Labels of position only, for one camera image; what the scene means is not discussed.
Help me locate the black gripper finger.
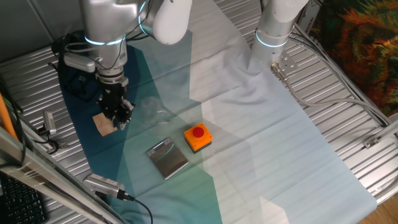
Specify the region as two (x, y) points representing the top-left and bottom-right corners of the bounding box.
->
(121, 98), (136, 118)
(113, 115), (129, 131)

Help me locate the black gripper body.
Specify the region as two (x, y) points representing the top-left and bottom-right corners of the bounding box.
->
(97, 77), (131, 123)

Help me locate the clear glass cup with handle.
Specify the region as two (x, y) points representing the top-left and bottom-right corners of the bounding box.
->
(139, 95), (172, 126)

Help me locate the wooden cube block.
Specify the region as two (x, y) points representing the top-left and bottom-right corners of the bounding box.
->
(92, 111), (118, 138)

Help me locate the silver digital kitchen scale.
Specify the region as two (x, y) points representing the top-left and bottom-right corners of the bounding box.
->
(146, 136), (189, 180)

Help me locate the orange emergency stop button box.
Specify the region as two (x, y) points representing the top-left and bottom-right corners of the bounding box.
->
(183, 122), (213, 154)

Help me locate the orange pole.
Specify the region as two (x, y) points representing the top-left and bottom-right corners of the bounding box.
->
(0, 92), (18, 141)

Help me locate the blue green white tablecloth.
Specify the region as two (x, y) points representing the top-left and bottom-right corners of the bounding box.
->
(58, 0), (379, 224)

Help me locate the black computer keyboard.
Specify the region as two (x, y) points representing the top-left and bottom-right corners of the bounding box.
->
(0, 174), (49, 224)

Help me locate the grey corrugated robot conduit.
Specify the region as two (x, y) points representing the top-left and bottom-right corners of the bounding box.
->
(271, 62), (391, 127)

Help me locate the white cardboard box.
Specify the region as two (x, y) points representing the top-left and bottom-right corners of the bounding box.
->
(296, 0), (323, 39)

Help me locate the colourful orange green cloth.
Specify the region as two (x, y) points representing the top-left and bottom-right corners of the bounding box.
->
(310, 0), (398, 118)

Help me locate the black wire cup rack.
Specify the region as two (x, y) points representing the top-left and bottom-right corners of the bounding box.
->
(51, 30), (104, 103)

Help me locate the silver ribbed depth camera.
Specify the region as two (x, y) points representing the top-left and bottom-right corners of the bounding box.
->
(81, 173), (126, 200)

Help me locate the grey clamp on rail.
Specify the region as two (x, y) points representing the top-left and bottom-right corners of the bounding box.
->
(21, 110), (68, 154)

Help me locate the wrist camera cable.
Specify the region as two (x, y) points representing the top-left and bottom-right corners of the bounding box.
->
(51, 0), (153, 71)

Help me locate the black camera cable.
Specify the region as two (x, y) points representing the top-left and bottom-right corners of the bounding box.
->
(123, 193), (154, 224)

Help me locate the aluminium frame beam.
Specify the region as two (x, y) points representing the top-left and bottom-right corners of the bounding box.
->
(376, 112), (398, 147)
(0, 126), (129, 224)

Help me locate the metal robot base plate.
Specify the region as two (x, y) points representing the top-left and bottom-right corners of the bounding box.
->
(277, 50), (299, 72)

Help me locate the robot base cable bundle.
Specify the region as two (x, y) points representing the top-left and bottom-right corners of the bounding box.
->
(287, 24), (391, 125)

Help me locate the small metal corner bracket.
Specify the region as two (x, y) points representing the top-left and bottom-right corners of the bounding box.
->
(363, 136), (381, 150)

